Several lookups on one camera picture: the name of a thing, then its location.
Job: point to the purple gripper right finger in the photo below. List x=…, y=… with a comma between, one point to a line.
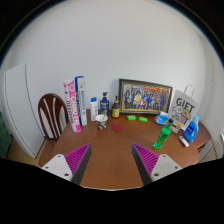
x=152, y=166

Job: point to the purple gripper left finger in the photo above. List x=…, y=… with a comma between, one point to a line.
x=71, y=166

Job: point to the green plastic bottle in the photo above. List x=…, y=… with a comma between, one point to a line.
x=165, y=132

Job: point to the small white remote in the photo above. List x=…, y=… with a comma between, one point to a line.
x=184, y=142

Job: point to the right green soap bar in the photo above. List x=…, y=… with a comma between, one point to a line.
x=143, y=119

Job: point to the green soap bar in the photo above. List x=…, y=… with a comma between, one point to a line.
x=143, y=119
x=131, y=117

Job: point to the blue tissue pack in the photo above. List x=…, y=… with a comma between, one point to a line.
x=162, y=118

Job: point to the blue detergent bottle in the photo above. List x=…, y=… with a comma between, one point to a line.
x=192, y=130

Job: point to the red round coaster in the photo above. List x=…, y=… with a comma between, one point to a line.
x=116, y=127

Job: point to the left green soap bar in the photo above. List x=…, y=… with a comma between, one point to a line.
x=131, y=117

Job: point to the patterned paper cup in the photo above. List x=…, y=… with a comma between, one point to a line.
x=101, y=121

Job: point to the brown wooden chair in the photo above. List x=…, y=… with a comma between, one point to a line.
x=49, y=109

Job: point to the white radiator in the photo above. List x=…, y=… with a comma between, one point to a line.
x=213, y=154

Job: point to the white gift paper bag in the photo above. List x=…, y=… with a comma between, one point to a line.
x=183, y=107

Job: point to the white bottle blue cap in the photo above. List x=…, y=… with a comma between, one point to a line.
x=94, y=108

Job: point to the dark blue pump bottle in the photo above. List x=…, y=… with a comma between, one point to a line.
x=104, y=105

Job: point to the amber pump bottle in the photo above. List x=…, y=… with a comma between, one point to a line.
x=116, y=108

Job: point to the framed group photo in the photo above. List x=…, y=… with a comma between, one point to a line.
x=143, y=98

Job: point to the pink tall box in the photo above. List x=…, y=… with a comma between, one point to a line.
x=71, y=104

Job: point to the blue white tall box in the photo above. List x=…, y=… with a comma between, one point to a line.
x=80, y=90

